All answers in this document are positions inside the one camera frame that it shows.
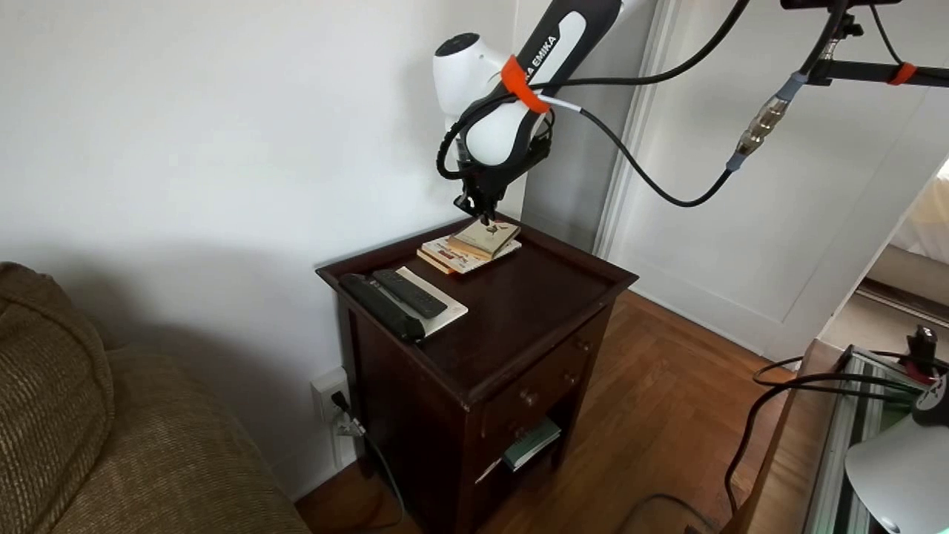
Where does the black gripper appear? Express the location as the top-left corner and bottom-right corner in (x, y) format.
(454, 151), (533, 226)

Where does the white paperback book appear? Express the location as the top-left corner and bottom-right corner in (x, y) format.
(442, 217), (525, 267)

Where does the pale teal thin book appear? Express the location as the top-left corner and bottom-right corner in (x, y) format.
(499, 415), (567, 473)

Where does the flat black remote control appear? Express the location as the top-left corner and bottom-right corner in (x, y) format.
(367, 263), (451, 324)

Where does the long black remote control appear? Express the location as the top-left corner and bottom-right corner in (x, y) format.
(337, 269), (427, 346)

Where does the dark brown wooden nightstand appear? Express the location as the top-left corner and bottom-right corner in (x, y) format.
(313, 212), (639, 534)

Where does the white panelled door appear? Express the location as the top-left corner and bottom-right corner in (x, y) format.
(591, 0), (949, 368)

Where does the aluminium profile robot stand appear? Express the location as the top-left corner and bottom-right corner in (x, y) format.
(801, 338), (949, 534)

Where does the olive fabric sofa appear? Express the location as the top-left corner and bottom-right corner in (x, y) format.
(0, 257), (316, 534)

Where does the black red clamp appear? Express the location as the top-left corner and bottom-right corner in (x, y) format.
(900, 324), (942, 375)

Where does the orange cable clamp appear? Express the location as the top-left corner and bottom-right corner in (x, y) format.
(496, 54), (550, 114)

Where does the white wall outlet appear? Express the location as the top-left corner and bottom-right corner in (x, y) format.
(307, 368), (367, 442)

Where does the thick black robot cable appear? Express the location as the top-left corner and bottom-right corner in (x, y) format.
(546, 0), (752, 91)

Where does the thin dark power cable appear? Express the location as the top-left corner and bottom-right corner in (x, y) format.
(335, 395), (408, 534)

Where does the black cable with grey connector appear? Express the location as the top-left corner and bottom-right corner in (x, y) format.
(536, 9), (854, 211)

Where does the black cable bundle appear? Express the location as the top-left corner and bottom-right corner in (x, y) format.
(610, 353), (927, 534)

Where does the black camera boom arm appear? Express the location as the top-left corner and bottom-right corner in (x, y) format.
(798, 6), (949, 94)

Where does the black stereo camera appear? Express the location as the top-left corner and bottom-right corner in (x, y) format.
(777, 0), (905, 15)

